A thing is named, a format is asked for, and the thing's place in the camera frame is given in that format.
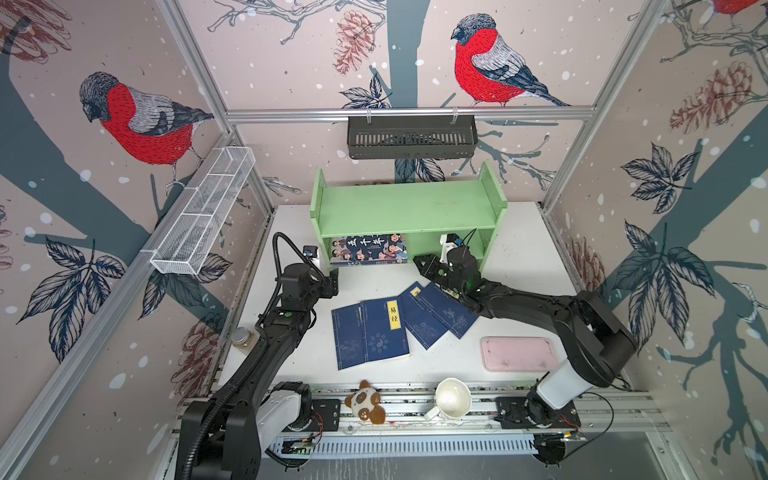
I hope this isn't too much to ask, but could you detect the colourful cartoon cover book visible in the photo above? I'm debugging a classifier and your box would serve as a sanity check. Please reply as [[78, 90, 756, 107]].
[[330, 233, 408, 266]]

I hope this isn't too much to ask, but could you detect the blue book with yellow label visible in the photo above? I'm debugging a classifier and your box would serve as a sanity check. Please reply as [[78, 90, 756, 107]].
[[361, 297, 410, 362]]

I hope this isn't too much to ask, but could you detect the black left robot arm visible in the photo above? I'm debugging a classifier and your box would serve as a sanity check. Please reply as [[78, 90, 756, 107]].
[[175, 232, 339, 479]]

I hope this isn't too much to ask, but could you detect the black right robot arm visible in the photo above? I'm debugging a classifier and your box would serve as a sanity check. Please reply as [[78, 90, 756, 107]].
[[413, 246, 638, 428]]

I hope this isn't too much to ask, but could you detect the dark blue leftmost book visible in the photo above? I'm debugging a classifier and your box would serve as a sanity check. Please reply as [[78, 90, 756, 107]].
[[331, 304, 367, 370]]

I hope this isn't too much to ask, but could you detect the dark blue rightmost book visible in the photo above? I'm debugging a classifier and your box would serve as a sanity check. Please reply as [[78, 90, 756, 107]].
[[416, 282, 479, 339]]

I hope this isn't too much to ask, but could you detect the green wooden shelf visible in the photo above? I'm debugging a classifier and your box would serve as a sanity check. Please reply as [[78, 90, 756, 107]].
[[310, 163, 508, 268]]

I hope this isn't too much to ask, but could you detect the dark blue book under cartoon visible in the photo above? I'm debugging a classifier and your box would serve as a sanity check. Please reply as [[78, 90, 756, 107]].
[[398, 282, 448, 350]]

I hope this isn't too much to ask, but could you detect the small glass spice jar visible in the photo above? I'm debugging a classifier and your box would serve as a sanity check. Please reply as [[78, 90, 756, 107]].
[[230, 327, 260, 354]]

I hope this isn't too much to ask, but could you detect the pink plastic tray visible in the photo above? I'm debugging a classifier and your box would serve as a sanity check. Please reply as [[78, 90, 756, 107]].
[[480, 336, 559, 373]]

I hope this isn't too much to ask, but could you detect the brown white plush toy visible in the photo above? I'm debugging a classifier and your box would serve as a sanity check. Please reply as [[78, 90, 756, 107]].
[[344, 380, 386, 425]]

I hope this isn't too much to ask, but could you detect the white ceramic mug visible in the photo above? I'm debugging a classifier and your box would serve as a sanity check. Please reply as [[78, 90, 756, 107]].
[[424, 378, 472, 421]]

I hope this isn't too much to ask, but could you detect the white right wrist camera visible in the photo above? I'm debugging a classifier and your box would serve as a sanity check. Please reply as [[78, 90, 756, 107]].
[[440, 233, 464, 263]]

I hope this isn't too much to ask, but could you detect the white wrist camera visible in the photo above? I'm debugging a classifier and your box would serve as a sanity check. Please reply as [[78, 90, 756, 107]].
[[440, 233, 464, 263], [302, 245, 320, 266]]

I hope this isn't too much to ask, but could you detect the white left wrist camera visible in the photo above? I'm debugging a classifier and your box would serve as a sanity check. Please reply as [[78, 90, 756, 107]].
[[302, 245, 320, 266]]

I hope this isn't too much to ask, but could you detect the black hanging wall basket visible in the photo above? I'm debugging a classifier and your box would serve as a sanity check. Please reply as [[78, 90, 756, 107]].
[[347, 115, 478, 160]]

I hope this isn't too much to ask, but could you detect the white wire mesh basket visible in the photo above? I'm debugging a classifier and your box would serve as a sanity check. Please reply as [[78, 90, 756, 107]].
[[150, 146, 255, 275]]

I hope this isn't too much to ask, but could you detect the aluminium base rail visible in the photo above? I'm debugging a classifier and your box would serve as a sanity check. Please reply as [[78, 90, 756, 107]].
[[173, 383, 667, 460]]

